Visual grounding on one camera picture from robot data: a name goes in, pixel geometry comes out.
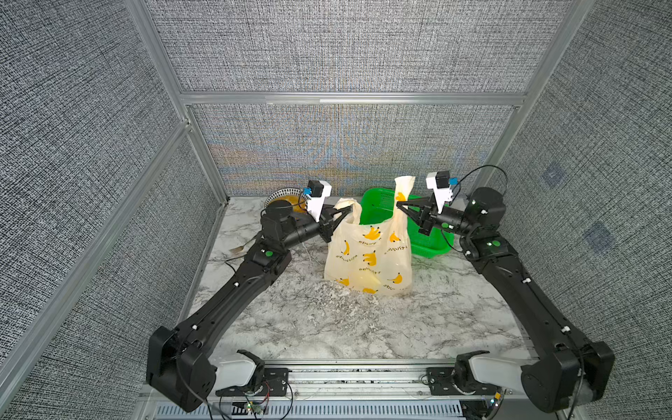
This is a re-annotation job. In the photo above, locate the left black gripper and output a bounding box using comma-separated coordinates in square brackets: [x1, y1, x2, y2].
[279, 205, 348, 252]

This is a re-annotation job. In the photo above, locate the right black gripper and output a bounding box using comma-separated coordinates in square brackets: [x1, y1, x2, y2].
[401, 198, 482, 244]

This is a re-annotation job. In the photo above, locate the banana print plastic bag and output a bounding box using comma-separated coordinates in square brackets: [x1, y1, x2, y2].
[324, 198, 413, 296]

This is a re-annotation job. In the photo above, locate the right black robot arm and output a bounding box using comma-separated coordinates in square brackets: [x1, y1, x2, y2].
[396, 187, 615, 413]

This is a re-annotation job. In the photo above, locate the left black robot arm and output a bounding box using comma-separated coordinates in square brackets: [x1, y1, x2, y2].
[146, 201, 354, 412]

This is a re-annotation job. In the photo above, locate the green plastic basket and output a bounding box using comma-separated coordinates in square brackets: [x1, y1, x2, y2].
[358, 187, 456, 259]

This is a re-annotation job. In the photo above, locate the patterned bowl with yellow food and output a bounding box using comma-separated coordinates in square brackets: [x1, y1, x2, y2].
[264, 187, 307, 213]

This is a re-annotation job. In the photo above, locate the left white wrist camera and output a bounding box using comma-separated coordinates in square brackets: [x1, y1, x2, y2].
[304, 180, 332, 222]

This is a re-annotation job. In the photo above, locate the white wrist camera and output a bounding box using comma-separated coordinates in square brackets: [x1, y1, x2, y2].
[425, 171, 460, 214]
[304, 180, 332, 222]

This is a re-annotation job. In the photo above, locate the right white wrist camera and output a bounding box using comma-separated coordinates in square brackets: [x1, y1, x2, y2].
[425, 171, 460, 214]

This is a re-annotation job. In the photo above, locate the black handled fork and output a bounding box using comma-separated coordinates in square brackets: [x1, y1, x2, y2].
[229, 234, 263, 257]

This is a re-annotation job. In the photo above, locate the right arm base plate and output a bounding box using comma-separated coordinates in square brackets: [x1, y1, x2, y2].
[425, 367, 498, 397]

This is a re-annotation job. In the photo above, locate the aluminium front rail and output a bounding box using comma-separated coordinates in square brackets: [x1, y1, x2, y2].
[130, 359, 584, 420]

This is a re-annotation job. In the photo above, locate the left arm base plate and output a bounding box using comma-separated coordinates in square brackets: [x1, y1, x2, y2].
[215, 367, 290, 397]

